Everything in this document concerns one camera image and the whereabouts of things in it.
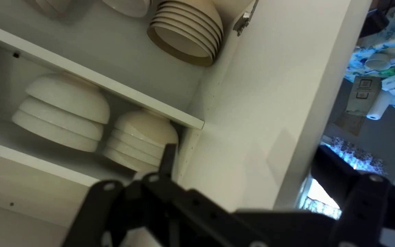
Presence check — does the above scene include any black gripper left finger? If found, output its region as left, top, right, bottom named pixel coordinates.
left=159, top=144, right=176, bottom=178

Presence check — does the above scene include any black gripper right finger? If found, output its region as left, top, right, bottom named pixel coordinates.
left=311, top=145, right=363, bottom=214

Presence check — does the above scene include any white cabinet door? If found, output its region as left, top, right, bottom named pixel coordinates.
left=178, top=0, right=371, bottom=210

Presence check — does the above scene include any metal door hinge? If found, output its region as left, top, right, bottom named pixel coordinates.
left=233, top=0, right=259, bottom=34

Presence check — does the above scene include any white cabinet shelf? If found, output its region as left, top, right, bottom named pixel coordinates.
left=0, top=29, right=204, bottom=129

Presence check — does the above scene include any cream bowl stack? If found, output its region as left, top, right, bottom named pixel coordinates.
left=102, top=110, right=178, bottom=171

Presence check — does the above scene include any white bowl stack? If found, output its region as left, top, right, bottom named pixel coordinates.
left=12, top=74, right=109, bottom=152

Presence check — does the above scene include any table with floral cloth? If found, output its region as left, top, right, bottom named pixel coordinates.
left=345, top=0, right=395, bottom=121

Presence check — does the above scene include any stack of beige plates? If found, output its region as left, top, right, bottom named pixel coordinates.
left=146, top=0, right=223, bottom=67

